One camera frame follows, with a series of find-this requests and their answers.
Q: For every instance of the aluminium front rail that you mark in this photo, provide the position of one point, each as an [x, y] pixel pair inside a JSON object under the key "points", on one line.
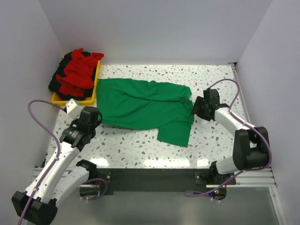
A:
{"points": [[254, 179]]}

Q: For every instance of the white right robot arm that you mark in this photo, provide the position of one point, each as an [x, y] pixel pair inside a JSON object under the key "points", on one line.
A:
{"points": [[251, 148]]}

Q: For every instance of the black t shirt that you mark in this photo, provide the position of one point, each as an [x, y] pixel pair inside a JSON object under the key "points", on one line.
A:
{"points": [[56, 82]]}

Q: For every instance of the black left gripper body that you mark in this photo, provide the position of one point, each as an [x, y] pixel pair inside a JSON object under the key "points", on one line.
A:
{"points": [[93, 130]]}

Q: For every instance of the aluminium right side rail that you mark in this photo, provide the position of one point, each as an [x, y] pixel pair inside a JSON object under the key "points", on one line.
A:
{"points": [[242, 99]]}

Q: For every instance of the green t shirt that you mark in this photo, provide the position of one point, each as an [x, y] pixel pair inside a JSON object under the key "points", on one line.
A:
{"points": [[143, 105]]}

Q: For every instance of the aluminium rail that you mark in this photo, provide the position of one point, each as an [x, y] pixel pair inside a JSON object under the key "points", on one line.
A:
{"points": [[254, 179], [242, 99]]}

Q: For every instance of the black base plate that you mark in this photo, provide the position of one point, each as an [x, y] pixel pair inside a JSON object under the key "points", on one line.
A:
{"points": [[109, 181]]}

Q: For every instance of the red t shirt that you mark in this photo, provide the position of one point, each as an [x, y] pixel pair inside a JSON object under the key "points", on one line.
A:
{"points": [[78, 70]]}

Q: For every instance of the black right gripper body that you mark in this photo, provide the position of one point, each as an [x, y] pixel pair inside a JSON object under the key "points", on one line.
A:
{"points": [[206, 104]]}

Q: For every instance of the yellow plastic bin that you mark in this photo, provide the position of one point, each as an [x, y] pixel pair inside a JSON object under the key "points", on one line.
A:
{"points": [[88, 101]]}

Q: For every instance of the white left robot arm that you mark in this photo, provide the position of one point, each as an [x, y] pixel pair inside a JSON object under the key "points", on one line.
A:
{"points": [[39, 202]]}

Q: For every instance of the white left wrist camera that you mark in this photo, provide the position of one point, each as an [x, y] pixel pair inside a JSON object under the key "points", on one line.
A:
{"points": [[73, 109]]}

